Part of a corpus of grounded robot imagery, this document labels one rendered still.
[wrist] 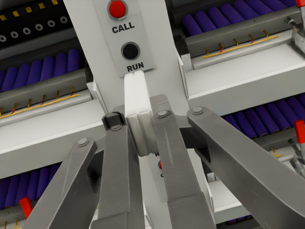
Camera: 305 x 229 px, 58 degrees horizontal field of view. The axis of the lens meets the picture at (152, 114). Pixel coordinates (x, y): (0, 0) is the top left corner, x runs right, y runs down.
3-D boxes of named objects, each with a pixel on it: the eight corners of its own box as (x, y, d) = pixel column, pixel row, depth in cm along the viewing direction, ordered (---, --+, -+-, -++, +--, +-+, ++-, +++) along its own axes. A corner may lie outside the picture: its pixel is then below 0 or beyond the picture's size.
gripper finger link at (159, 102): (156, 136, 14) (213, 121, 14) (148, 96, 18) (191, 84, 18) (163, 159, 15) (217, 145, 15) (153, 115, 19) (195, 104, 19)
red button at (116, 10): (127, 15, 27) (122, -2, 26) (112, 20, 27) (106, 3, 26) (127, 14, 28) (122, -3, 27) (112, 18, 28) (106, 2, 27)
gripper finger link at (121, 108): (138, 166, 15) (84, 181, 15) (134, 121, 19) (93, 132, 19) (130, 144, 14) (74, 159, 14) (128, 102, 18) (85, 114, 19)
